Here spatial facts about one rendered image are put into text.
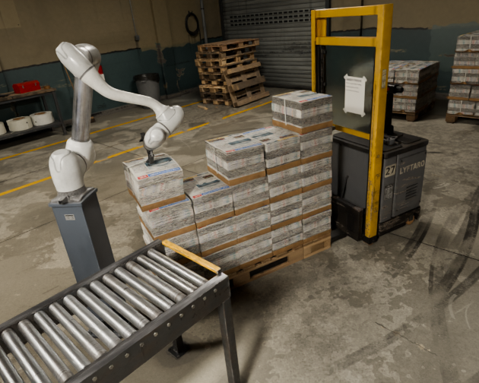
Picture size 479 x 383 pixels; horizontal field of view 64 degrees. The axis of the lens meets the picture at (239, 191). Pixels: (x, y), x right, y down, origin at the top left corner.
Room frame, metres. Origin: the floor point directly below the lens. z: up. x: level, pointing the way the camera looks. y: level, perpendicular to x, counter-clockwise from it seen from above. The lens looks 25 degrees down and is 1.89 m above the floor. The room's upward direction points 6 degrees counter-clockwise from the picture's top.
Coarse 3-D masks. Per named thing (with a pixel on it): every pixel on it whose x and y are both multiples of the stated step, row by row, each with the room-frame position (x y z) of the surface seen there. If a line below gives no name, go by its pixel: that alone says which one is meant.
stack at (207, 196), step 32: (192, 192) 2.32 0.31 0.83; (224, 192) 2.33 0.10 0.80; (256, 192) 2.44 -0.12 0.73; (160, 224) 2.12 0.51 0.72; (192, 224) 2.21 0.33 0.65; (224, 224) 2.31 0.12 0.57; (256, 224) 2.42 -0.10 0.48; (224, 256) 2.31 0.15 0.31; (256, 256) 2.42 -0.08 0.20; (288, 256) 2.54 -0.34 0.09
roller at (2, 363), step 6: (0, 348) 1.13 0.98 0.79; (0, 354) 1.09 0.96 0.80; (6, 354) 1.11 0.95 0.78; (0, 360) 1.06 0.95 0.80; (6, 360) 1.06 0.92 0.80; (0, 366) 1.03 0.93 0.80; (6, 366) 1.03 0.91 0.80; (12, 366) 1.03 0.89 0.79; (0, 372) 1.01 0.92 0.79; (6, 372) 1.00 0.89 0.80; (12, 372) 1.00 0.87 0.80; (6, 378) 0.98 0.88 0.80; (12, 378) 0.97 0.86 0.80; (18, 378) 0.97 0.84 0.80
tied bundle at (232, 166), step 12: (216, 156) 2.51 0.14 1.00; (228, 156) 2.36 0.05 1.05; (240, 156) 2.39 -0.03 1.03; (252, 156) 2.43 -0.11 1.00; (216, 168) 2.51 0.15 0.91; (228, 168) 2.36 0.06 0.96; (240, 168) 2.39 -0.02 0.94; (252, 168) 2.43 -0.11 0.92; (264, 168) 2.47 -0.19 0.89; (228, 180) 2.35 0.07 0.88
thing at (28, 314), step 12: (156, 240) 1.80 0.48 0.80; (132, 252) 1.71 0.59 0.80; (144, 252) 1.70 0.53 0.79; (120, 264) 1.60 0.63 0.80; (96, 276) 1.53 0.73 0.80; (72, 288) 1.45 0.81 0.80; (108, 288) 1.54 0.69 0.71; (48, 300) 1.38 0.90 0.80; (60, 300) 1.38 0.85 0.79; (24, 312) 1.31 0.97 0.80; (48, 312) 1.34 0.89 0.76; (72, 312) 1.41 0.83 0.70; (0, 324) 1.25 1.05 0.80; (12, 324) 1.25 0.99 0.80; (36, 324) 1.30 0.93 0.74; (0, 336) 1.21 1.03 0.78
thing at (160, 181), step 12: (144, 168) 2.22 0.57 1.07; (156, 168) 2.21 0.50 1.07; (168, 168) 2.21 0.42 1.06; (180, 168) 2.21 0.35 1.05; (132, 180) 2.20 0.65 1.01; (144, 180) 2.09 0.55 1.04; (156, 180) 2.12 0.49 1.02; (168, 180) 2.16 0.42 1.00; (180, 180) 2.20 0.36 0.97; (144, 192) 2.10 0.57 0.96; (156, 192) 2.14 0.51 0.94; (168, 192) 2.17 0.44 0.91; (180, 192) 2.21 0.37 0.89; (144, 204) 2.11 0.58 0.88
